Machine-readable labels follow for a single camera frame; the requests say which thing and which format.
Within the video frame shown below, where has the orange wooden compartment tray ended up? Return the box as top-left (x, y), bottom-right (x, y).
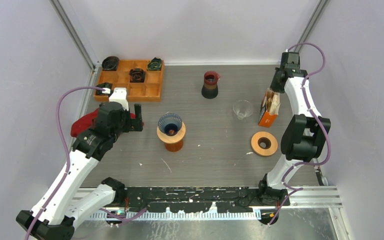
top-left (96, 59), bottom-right (165, 102)

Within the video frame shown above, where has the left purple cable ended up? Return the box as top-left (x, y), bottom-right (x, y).
top-left (24, 86), bottom-right (147, 240)

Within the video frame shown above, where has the red cloth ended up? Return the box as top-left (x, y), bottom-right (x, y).
top-left (70, 109), bottom-right (145, 138)

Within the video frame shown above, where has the wooden dripper ring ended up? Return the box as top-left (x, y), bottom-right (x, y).
top-left (250, 131), bottom-right (279, 158)
top-left (156, 121), bottom-right (187, 145)

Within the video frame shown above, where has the green coil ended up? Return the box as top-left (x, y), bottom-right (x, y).
top-left (95, 82), bottom-right (113, 97)
top-left (147, 57), bottom-right (163, 71)

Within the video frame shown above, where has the orange coffee filter box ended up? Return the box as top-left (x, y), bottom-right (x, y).
top-left (258, 88), bottom-right (281, 128)

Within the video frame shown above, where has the red black carafe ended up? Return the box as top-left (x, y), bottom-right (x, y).
top-left (201, 71), bottom-right (221, 99)

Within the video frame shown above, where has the green coil bottom left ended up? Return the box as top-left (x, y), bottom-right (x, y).
top-left (95, 82), bottom-right (113, 97)

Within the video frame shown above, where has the orange glass carafe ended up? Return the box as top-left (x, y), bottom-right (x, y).
top-left (164, 140), bottom-right (184, 153)

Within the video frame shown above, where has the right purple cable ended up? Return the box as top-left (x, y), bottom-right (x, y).
top-left (268, 42), bottom-right (332, 226)

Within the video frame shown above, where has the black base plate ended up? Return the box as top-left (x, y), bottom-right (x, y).
top-left (109, 187), bottom-right (287, 214)

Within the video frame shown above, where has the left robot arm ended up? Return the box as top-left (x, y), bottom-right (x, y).
top-left (15, 102), bottom-right (144, 240)

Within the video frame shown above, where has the green coil top right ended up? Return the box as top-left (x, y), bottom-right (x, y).
top-left (147, 57), bottom-right (163, 71)

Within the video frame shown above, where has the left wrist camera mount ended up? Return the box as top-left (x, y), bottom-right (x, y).
top-left (102, 87), bottom-right (130, 110)

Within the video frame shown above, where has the blue glass dripper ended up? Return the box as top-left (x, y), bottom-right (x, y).
top-left (157, 113), bottom-right (183, 136)

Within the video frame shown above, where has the purple cable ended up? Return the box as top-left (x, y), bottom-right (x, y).
top-left (24, 86), bottom-right (147, 240)
top-left (268, 42), bottom-right (332, 226)

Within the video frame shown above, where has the clear glass dripper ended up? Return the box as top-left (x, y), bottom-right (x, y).
top-left (232, 100), bottom-right (254, 120)

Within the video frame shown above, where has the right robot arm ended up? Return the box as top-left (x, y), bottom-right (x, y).
top-left (257, 51), bottom-right (331, 206)

